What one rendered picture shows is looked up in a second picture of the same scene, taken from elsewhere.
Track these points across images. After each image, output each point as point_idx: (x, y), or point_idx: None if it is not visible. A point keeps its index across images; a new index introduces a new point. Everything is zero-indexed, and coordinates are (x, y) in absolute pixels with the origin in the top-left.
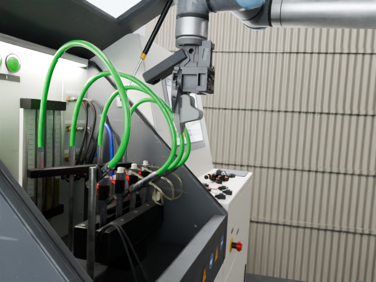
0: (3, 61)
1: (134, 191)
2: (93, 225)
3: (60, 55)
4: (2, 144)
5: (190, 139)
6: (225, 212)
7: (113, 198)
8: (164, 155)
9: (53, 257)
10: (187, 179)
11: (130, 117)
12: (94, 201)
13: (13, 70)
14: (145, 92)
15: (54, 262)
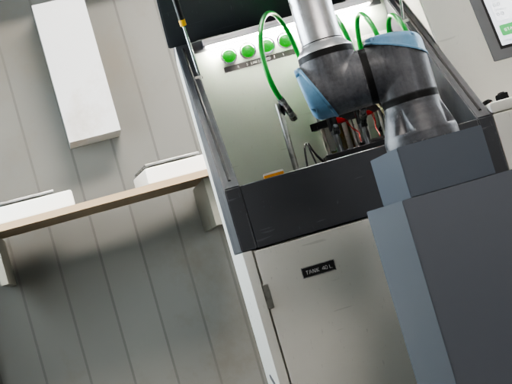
0: (276, 43)
1: (362, 116)
2: (288, 145)
3: (281, 23)
4: (296, 110)
5: None
6: (483, 114)
7: (333, 126)
8: (435, 69)
9: (213, 152)
10: (451, 89)
11: (263, 60)
12: (283, 128)
13: (286, 46)
14: (360, 16)
15: (212, 154)
